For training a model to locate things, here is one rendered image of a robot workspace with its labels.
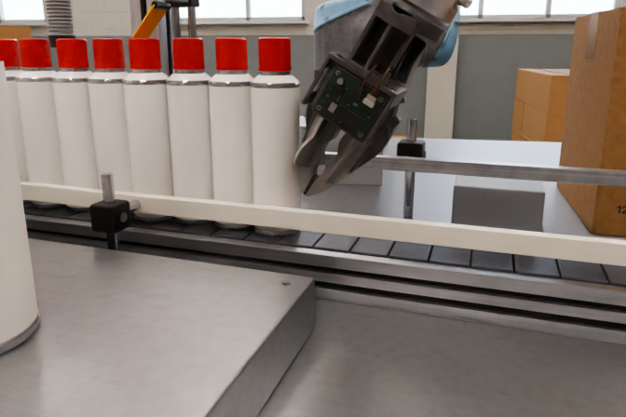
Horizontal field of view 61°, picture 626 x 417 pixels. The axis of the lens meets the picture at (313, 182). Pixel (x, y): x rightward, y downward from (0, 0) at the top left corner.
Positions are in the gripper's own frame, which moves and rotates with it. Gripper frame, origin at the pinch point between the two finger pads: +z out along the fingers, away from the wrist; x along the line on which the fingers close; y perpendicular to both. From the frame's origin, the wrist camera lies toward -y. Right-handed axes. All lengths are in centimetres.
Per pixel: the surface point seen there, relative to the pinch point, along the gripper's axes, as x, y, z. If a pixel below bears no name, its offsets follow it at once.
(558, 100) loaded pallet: 61, -336, -12
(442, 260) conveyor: 15.1, 4.1, -2.4
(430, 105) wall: -15, -539, 64
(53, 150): -29.3, 1.8, 14.7
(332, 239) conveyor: 5.1, 2.1, 3.3
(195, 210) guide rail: -8.8, 4.5, 8.5
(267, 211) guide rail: -1.8, 4.5, 3.7
